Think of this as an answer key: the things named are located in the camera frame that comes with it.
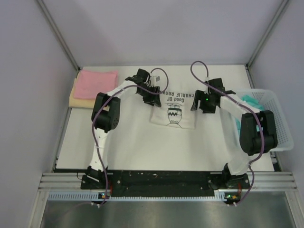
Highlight grey cable duct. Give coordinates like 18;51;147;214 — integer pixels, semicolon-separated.
47;191;238;202

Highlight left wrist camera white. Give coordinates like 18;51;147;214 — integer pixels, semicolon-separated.
150;76;161;87

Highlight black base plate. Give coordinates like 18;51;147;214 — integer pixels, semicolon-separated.
81;169;249;197

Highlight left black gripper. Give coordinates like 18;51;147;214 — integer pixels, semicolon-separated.
138;85;161;107

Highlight right aluminium frame post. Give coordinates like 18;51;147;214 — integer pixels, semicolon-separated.
246;0;292;70

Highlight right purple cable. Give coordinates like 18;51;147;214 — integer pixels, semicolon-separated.
190;61;266;207

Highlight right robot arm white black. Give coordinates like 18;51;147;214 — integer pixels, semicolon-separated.
190;78;278;188

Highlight left aluminium frame post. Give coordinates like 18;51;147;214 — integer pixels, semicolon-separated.
35;0;80;71

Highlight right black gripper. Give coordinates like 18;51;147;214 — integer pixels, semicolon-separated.
191;90;216;114

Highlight white plastic basket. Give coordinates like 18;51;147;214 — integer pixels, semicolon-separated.
219;88;294;152

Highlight folded pink t shirt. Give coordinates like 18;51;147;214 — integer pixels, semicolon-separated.
73;70;118;99

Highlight folded beige t shirt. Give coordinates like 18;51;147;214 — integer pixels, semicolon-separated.
68;77;110;111

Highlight teal t shirt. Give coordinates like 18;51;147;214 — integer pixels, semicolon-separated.
235;95;265;135

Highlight white and green t shirt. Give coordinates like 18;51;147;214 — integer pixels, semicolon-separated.
150;84;196;130

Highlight aluminium frame post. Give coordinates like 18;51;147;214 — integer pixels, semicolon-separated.
246;0;292;70
35;0;80;71

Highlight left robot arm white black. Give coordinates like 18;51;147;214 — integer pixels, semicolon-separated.
89;69;162;188

